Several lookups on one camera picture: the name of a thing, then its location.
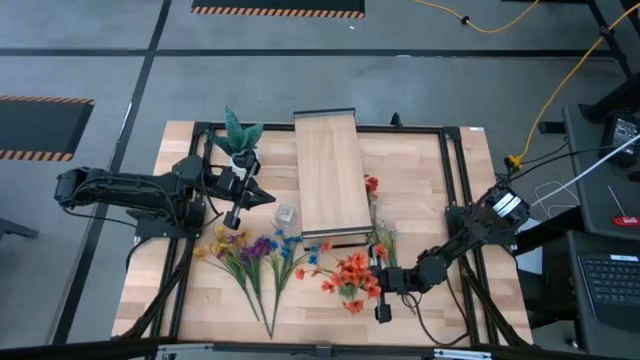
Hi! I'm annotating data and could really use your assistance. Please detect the yellow extension cable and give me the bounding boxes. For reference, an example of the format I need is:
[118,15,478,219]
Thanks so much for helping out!
[414,0,542,35]
[504,2,640,171]

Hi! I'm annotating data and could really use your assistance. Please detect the clear crystal glass vase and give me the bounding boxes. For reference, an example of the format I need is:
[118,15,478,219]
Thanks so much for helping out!
[274,203,298,229]

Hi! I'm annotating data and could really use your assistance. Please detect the green plant in white pot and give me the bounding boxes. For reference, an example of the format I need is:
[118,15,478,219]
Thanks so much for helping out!
[206,105,265,176]

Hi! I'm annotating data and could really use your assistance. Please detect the red flower bunch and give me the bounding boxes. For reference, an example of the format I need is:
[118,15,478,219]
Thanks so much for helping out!
[363,173,381,236]

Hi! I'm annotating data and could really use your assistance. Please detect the black device with screen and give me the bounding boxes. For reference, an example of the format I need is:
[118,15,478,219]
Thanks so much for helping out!
[602,113,640,169]

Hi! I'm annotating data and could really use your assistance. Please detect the yellow and purple flower bunch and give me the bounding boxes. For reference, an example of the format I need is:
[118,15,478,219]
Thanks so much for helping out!
[215,225,250,261]

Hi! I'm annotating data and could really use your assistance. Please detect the wooden shelf with black frame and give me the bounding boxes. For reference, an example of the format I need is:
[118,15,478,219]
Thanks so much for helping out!
[292,107,375,249]

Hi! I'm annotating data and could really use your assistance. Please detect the black mat with hazard stripes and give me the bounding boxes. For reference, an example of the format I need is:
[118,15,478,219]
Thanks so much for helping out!
[191,0,366,20]
[0,95,96,162]

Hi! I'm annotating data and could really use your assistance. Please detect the black metal table frame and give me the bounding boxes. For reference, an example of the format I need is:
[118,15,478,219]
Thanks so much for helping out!
[117,121,534,349]

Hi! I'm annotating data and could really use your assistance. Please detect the thin white cable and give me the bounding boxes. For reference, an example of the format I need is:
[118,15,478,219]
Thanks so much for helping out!
[532,179,582,211]

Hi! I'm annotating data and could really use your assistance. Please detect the thick white cable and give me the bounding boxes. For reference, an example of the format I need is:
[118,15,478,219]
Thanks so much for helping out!
[529,133,640,208]

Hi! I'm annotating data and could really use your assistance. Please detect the blue flower bunch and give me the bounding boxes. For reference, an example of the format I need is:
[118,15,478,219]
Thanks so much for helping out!
[269,227,325,337]

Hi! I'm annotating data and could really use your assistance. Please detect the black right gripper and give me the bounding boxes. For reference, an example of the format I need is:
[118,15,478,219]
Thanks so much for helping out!
[368,243,409,324]

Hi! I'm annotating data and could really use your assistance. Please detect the black crossbar with silver brackets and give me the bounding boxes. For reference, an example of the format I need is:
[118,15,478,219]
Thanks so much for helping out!
[0,338,640,360]

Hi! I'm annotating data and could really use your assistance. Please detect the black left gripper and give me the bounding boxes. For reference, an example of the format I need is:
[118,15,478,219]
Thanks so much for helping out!
[215,158,277,230]

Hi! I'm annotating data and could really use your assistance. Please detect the black laptop keyboard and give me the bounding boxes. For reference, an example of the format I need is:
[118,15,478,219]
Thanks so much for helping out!
[577,252,640,331]

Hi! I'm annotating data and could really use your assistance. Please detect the dark grey desk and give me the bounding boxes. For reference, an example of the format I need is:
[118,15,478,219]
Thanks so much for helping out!
[514,207,640,360]
[563,102,640,242]

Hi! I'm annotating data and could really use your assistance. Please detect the orange flower bunch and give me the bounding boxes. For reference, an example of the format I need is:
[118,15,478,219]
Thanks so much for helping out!
[293,238,397,315]

